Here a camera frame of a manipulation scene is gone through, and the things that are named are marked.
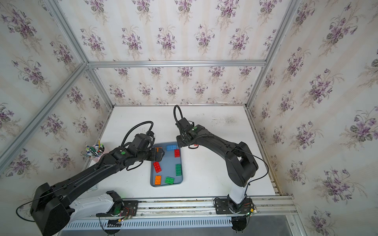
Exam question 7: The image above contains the long red lego brick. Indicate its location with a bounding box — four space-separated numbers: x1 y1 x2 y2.
153 162 161 173

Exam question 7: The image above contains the blue-grey plastic tray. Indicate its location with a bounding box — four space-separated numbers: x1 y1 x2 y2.
150 142 184 187

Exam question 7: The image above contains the green lego brick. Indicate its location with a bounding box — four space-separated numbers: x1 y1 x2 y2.
175 164 182 176
164 177 175 184

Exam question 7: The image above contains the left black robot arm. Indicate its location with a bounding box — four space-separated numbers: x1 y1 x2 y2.
30 131 164 236

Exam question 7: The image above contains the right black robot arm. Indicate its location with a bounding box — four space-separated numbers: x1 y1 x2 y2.
175 118 258 205

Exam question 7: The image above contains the light blue lego brick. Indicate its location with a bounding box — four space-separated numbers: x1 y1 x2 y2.
166 145 177 151

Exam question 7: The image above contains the small red lego brick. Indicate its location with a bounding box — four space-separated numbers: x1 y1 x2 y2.
174 149 181 158

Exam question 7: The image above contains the pen cup with pens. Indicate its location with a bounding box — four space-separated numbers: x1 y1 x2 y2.
85 139 105 159

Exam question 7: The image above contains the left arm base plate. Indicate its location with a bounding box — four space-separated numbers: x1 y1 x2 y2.
96 200 139 219

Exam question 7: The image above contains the white slotted cable duct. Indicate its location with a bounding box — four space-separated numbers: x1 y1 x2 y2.
64 217 231 231

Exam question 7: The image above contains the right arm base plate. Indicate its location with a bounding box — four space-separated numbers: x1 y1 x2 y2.
213 197 257 215

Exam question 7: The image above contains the aluminium rail frame front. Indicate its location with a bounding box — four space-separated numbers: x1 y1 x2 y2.
55 196 306 236

